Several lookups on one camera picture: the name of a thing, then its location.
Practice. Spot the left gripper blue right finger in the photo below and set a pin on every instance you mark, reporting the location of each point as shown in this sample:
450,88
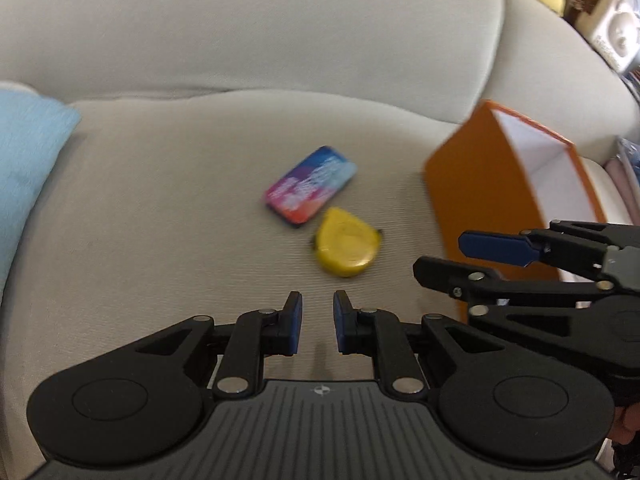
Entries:
379,335

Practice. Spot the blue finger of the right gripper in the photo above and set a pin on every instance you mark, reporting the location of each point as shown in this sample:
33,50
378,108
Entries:
460,281
515,250

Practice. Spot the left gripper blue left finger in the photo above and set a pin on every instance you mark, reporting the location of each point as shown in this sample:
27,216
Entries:
254,337

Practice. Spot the yellow tape measure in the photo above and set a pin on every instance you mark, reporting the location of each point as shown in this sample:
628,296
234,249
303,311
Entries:
344,245

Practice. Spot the colourful floss tin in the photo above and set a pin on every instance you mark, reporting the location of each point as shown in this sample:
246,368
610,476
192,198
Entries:
301,193

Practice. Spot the orange cardboard box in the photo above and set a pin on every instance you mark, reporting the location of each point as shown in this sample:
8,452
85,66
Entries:
502,172

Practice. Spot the pink folded blanket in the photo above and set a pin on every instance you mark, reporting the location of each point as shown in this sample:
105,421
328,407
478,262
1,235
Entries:
616,171

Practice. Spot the beige sofa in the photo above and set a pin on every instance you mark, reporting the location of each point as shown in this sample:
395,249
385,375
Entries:
192,109

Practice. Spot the beige bear case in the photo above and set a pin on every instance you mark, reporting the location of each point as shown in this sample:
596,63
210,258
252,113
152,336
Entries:
610,27

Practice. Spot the light blue cushion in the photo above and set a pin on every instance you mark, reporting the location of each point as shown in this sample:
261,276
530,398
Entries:
34,130

